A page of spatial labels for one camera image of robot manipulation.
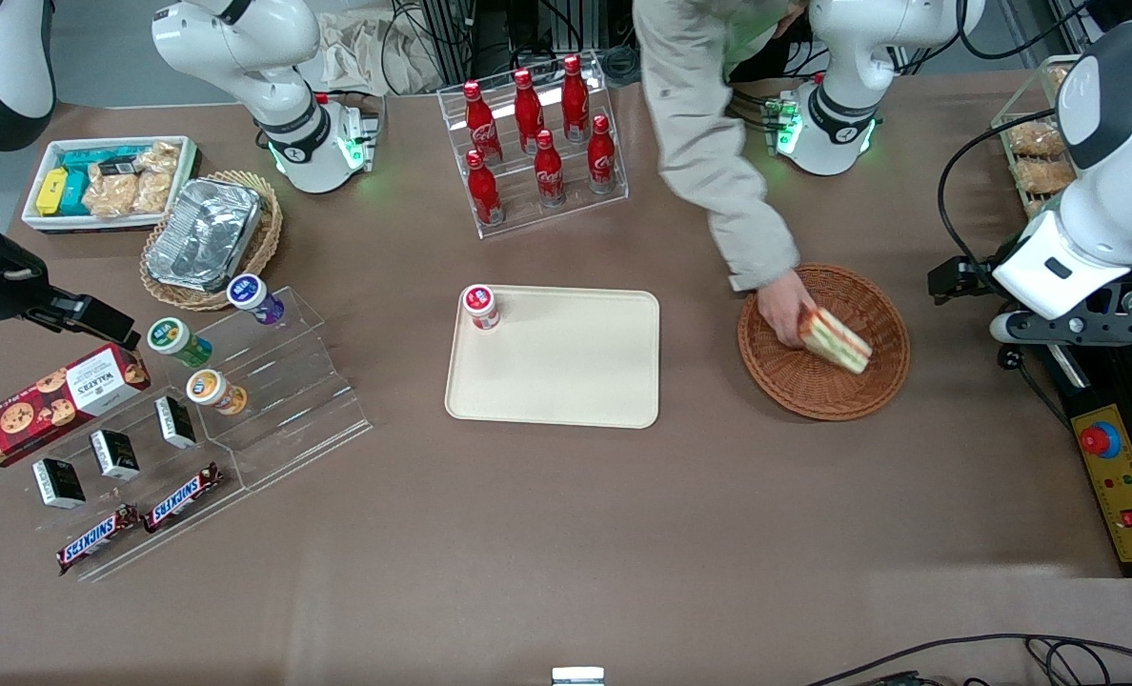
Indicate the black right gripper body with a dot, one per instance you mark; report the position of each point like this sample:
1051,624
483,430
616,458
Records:
4,293

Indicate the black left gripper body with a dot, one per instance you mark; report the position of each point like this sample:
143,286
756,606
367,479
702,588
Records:
959,274

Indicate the triangular sandwich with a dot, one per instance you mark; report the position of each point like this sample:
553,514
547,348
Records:
842,345

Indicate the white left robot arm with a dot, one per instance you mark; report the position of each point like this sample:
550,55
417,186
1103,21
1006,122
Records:
1119,191

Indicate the beige sleeved person forearm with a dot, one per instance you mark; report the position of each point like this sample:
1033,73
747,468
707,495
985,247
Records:
709,143

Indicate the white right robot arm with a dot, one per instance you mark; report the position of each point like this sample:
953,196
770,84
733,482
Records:
242,48

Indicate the round brown wicker basket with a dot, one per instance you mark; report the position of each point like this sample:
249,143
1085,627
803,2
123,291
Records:
861,295

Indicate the silver foil tray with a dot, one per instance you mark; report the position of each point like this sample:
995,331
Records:
204,233

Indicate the light tan wicker basket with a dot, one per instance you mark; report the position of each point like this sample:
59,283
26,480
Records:
266,238

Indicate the cream plastic serving tray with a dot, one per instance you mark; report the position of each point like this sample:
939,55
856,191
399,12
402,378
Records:
566,372

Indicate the person's bare hand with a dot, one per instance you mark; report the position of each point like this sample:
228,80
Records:
785,310

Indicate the green lidded yogurt cup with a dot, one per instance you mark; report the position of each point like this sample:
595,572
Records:
171,335

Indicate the white plastic snack bin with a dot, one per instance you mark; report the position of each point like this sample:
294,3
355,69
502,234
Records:
37,224

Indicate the red Walkers cookie box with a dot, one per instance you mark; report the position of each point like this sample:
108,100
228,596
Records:
42,405

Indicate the yellow snack box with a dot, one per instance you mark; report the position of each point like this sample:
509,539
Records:
51,191

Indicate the orange lidded yogurt cup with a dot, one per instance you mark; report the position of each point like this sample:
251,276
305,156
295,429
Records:
207,386

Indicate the small teal snack box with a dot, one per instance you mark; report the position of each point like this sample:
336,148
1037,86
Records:
74,195

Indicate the small black white box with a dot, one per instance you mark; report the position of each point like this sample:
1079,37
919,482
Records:
175,422
58,484
114,455

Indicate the brown bread roll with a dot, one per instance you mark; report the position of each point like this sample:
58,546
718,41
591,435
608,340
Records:
1035,140
1042,176

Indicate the clear bag of crackers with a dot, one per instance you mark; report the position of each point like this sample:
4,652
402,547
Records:
111,195
156,176

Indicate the purple lidded yogurt cup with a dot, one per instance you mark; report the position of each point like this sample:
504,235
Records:
247,291

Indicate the long teal snack box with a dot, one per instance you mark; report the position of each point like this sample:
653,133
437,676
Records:
90,157

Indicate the clear acrylic bread case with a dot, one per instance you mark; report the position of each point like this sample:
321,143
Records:
1004,110

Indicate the Snickers chocolate bar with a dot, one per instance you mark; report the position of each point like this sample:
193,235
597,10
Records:
97,540
183,497

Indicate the clear acrylic stepped stand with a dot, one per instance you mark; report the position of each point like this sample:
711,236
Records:
128,519
299,400

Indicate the yellow emergency stop control box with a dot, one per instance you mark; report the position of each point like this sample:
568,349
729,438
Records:
1128,486

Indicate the red cola bottle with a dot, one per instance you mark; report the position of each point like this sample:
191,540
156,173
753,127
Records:
601,157
550,171
576,95
484,191
528,110
481,124

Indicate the crumpled beige paper bag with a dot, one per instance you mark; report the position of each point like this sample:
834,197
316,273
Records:
356,52

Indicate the red lidded yogurt cup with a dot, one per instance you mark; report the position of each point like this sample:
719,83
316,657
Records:
480,305

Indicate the clear acrylic bottle rack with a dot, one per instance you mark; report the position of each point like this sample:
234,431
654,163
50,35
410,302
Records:
566,214

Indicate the small white grey device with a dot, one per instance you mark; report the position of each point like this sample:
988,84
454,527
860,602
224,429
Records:
577,676

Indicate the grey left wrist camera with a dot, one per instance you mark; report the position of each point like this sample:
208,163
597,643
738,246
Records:
1009,329

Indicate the black left wrist camera bracket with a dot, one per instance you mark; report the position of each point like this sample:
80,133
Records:
1090,319

